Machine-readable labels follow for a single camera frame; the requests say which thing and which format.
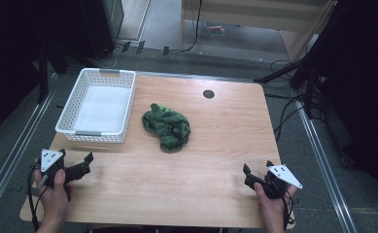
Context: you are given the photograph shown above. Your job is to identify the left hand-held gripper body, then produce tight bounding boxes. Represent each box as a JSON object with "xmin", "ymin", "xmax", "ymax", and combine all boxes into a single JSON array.
[{"xmin": 39, "ymin": 148, "xmax": 91, "ymax": 189}]

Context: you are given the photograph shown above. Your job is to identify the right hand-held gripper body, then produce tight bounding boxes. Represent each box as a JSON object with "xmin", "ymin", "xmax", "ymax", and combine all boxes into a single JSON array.
[{"xmin": 244, "ymin": 164, "xmax": 304, "ymax": 200}]

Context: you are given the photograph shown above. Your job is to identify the green fleece garment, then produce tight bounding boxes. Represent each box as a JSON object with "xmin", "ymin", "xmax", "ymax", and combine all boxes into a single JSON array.
[{"xmin": 141, "ymin": 102, "xmax": 192, "ymax": 153}]

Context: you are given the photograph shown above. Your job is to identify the person's right hand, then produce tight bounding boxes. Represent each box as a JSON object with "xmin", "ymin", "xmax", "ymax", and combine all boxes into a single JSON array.
[{"xmin": 253, "ymin": 182, "xmax": 298, "ymax": 231}]

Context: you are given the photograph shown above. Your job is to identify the person's left hand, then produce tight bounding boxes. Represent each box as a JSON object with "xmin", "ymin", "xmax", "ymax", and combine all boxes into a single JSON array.
[{"xmin": 33, "ymin": 168, "xmax": 75, "ymax": 227}]

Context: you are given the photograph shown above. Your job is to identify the white perforated plastic basket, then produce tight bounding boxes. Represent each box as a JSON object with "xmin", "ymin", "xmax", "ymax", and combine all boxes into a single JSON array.
[{"xmin": 54, "ymin": 67, "xmax": 137, "ymax": 145}]

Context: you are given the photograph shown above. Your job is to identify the black metal stand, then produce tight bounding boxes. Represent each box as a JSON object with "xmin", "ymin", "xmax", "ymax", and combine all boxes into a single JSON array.
[{"xmin": 254, "ymin": 48, "xmax": 328, "ymax": 120}]

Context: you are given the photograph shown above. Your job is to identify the black cabinet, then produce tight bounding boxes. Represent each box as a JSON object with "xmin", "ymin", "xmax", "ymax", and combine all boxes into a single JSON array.
[{"xmin": 79, "ymin": 0, "xmax": 126, "ymax": 60}]

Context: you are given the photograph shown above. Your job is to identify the red printed booklet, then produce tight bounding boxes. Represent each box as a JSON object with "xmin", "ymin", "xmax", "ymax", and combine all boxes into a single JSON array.
[{"xmin": 205, "ymin": 24, "xmax": 228, "ymax": 37}]

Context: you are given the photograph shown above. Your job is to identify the light wooden bench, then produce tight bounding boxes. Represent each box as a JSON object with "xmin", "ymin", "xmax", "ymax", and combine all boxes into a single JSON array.
[{"xmin": 179, "ymin": 0, "xmax": 338, "ymax": 63}]

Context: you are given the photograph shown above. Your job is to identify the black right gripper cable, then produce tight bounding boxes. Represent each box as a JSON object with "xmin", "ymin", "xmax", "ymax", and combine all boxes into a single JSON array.
[{"xmin": 280, "ymin": 185, "xmax": 297, "ymax": 231}]

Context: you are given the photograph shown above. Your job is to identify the metal floor rail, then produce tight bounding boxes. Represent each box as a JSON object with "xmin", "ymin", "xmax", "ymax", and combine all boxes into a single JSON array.
[
  {"xmin": 0, "ymin": 73, "xmax": 60, "ymax": 226},
  {"xmin": 293, "ymin": 99, "xmax": 360, "ymax": 233}
]

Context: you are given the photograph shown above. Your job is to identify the black floor cables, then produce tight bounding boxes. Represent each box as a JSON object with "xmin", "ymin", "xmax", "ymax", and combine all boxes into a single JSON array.
[{"xmin": 264, "ymin": 58, "xmax": 324, "ymax": 144}]

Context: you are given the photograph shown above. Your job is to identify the black upright post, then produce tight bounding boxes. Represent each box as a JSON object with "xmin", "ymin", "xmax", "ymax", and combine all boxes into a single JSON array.
[{"xmin": 36, "ymin": 40, "xmax": 51, "ymax": 105}]

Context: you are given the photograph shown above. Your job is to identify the white floor cable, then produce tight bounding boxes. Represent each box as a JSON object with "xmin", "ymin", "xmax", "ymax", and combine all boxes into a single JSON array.
[{"xmin": 90, "ymin": 45, "xmax": 122, "ymax": 70}]

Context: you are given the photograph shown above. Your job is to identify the black hanging cable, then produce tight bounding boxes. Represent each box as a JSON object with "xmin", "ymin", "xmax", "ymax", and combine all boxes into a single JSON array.
[{"xmin": 180, "ymin": 0, "xmax": 204, "ymax": 53}]

